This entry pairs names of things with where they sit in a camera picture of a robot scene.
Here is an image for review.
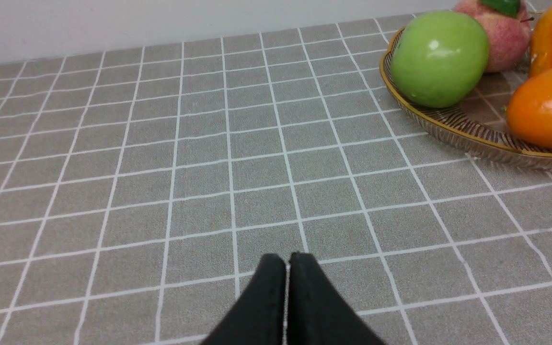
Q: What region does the pink peach with leaf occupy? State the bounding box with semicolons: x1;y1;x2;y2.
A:
452;0;531;73

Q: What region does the gold-rimmed glass plate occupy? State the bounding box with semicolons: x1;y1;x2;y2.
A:
380;26;552;171

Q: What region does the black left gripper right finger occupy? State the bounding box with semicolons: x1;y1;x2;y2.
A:
287;253;385;345

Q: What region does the grey checked tablecloth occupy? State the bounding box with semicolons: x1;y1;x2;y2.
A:
0;12;552;345

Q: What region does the orange yellow mango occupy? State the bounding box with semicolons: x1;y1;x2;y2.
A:
506;69;552;149

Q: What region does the green apple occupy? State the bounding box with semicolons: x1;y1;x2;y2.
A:
391;11;489;108

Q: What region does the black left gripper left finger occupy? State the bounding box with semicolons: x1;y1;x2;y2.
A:
202;253;287;345

